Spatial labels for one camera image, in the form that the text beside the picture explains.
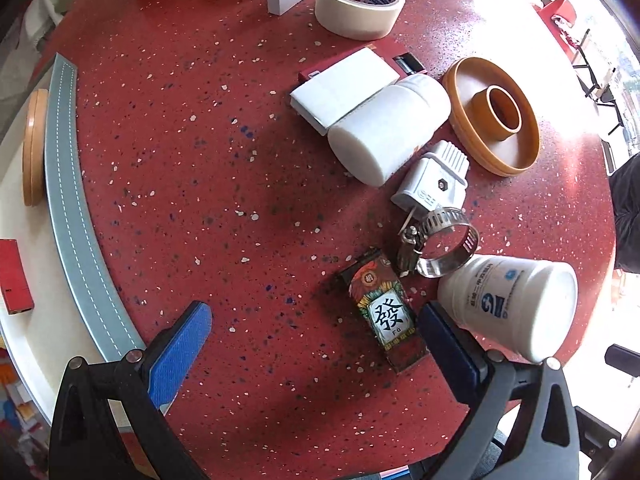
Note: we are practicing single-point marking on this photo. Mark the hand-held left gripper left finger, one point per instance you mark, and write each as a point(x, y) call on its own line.
point(180, 345)

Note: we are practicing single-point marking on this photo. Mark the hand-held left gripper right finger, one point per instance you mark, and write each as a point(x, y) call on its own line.
point(445, 340)

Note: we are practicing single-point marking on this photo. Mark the dark patterned small box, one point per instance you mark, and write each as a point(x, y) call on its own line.
point(385, 315)

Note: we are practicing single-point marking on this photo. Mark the white plastic bottle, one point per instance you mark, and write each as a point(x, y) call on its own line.
point(520, 305)

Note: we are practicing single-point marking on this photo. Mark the white electric plug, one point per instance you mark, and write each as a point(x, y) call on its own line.
point(430, 185)

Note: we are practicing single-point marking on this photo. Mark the plain red small box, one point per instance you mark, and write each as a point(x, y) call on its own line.
point(15, 275)

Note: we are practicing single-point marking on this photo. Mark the grey stitched rim tray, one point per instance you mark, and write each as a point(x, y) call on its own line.
point(65, 200)

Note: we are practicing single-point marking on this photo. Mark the large white foam cylinder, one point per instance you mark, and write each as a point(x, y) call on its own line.
point(385, 135)

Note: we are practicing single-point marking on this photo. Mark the round wooden disc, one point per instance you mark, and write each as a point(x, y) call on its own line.
point(35, 150)

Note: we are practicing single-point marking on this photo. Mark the white foam block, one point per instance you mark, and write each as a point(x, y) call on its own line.
point(340, 90)

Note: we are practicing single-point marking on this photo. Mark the red gold-print small box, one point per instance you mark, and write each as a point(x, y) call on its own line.
point(387, 55)

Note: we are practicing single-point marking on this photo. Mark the dark cloth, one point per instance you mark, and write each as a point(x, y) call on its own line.
point(627, 210)

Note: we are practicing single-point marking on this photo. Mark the cream masking tape roll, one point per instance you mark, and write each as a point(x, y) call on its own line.
point(350, 20)

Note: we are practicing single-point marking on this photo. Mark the red chair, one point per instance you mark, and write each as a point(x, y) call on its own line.
point(562, 15)

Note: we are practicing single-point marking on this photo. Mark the black metal chair frame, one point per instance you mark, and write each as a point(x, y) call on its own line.
point(595, 85)

